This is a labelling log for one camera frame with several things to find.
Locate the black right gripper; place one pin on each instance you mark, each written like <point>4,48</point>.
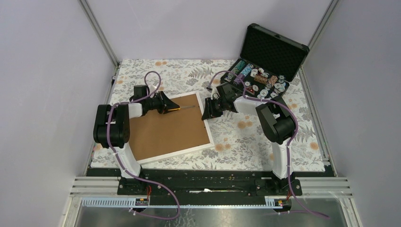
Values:
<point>209,111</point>

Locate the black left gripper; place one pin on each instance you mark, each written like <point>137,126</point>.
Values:
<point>165,103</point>

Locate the yellow handled screwdriver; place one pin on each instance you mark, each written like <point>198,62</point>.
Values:
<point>183,107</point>

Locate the white picture frame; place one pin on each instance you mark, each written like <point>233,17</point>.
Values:
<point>155,136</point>

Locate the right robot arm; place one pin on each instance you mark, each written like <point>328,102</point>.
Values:
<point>278,124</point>

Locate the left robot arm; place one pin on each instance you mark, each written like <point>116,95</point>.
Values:
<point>112,125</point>

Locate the black poker chip case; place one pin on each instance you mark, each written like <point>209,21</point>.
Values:
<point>268,62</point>

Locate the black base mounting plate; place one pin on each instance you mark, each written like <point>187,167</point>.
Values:
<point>202,187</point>

